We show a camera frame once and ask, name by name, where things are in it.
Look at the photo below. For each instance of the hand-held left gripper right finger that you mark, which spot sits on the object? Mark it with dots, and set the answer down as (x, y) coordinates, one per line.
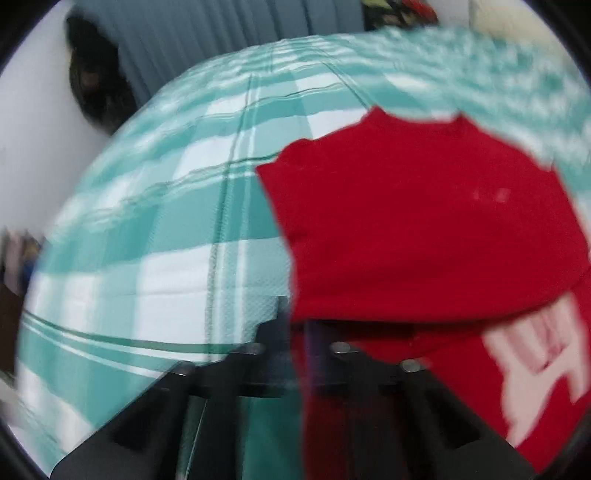
(369, 371)

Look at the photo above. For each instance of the dark hanging clothes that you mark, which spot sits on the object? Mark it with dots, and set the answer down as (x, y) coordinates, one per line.
(94, 78)

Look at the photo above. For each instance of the pile of mixed clothes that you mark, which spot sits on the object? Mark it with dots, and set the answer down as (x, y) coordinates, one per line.
(399, 8)

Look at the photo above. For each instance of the blue curtain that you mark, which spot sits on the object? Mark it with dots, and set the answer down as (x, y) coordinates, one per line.
(207, 27)

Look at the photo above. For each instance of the red rabbit sweater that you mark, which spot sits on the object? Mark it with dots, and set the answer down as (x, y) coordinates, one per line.
(415, 221)

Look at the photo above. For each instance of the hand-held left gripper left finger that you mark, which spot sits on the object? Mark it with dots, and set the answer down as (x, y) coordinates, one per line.
(217, 374)

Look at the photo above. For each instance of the bed with green checked sheet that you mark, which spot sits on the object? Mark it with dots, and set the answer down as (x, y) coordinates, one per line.
(161, 230)

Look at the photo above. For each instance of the heap of clothes beside bed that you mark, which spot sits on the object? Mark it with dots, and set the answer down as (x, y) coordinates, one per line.
(21, 261)

